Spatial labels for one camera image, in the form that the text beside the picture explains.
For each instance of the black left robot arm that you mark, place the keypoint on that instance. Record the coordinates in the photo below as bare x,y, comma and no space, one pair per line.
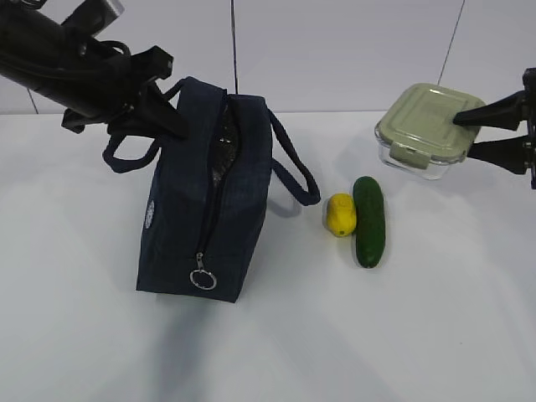
34,48

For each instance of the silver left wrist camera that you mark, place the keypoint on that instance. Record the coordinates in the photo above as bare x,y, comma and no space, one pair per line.
92,16

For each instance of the glass container with green lid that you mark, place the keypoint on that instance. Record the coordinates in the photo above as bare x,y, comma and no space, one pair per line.
417,133

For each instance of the yellow lemon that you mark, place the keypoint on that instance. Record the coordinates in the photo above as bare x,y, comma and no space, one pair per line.
341,215

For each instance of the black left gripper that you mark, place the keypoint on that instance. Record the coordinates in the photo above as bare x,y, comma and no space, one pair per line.
118,89

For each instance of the navy blue lunch bag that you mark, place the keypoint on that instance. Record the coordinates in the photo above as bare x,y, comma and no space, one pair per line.
209,191

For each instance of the green cucumber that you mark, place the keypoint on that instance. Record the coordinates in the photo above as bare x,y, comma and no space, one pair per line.
370,231

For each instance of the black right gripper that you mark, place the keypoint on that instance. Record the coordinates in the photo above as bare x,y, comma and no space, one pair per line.
517,154

